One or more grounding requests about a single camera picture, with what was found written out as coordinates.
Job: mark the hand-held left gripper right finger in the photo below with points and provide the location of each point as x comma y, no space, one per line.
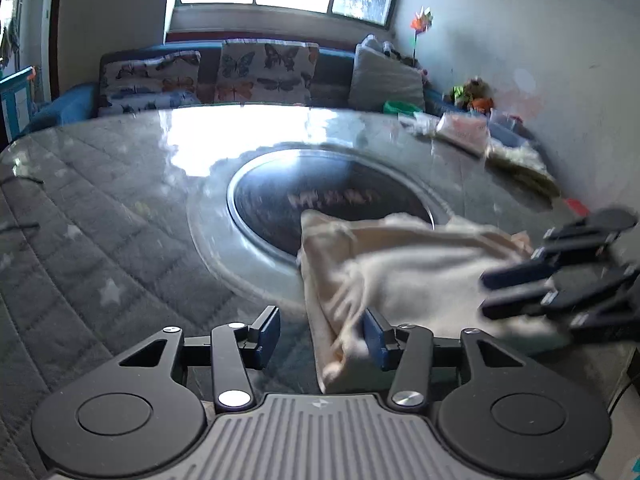
374,337

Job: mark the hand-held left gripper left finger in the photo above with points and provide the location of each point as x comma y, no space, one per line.
267,334

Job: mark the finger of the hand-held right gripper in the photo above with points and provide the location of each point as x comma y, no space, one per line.
515,305
515,274

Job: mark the cream pants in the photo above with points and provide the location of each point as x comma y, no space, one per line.
425,270

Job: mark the red plastic stool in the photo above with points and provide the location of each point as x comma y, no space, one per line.
576,207

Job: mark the clear plastic storage box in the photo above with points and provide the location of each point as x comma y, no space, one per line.
510,127

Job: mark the pink plastic bag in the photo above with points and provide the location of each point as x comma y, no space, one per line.
465,132

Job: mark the round black recessed cooktop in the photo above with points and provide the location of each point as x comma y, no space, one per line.
300,185

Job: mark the orange toy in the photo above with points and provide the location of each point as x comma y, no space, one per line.
482,105

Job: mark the crumpled white plastic bag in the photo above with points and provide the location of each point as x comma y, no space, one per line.
420,122

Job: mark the teddy bear in green vest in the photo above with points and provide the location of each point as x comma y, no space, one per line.
467,91

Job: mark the green plastic bowl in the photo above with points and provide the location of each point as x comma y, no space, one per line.
400,107

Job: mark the grey pillow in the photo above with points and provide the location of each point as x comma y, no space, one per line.
385,80

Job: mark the panda plush toy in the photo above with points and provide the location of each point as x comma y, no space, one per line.
391,50

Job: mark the large butterfly print pillow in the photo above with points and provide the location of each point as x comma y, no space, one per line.
265,72

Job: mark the blue sofa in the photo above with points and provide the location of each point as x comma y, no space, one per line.
332,72

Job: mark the colourful pinwheel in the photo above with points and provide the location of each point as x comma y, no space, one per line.
421,22

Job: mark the flat butterfly print pillow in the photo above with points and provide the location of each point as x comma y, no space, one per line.
150,82

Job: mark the blue and white cabinet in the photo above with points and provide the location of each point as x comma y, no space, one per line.
17,105

